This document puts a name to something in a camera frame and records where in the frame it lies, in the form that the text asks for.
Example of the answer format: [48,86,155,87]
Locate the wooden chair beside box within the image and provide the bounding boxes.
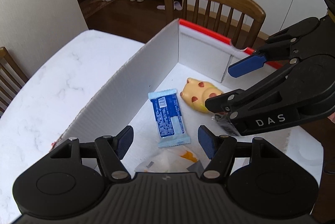
[164,0,266,49]

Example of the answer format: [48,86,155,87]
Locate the red cardboard shoe box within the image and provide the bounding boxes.
[50,18,325,183]

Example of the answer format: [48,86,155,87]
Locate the wooden chair behind table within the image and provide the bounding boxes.
[0,47,28,116]

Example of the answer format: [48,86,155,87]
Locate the white grey tissue pack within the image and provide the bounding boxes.
[135,146,204,176]

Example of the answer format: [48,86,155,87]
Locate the blue wafer snack packet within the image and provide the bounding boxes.
[148,89,191,149]

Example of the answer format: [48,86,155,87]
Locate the clear bag of black parts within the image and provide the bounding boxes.
[212,112,240,137]

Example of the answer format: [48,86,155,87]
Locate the yellow spotted pig toy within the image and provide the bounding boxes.
[180,78,223,113]

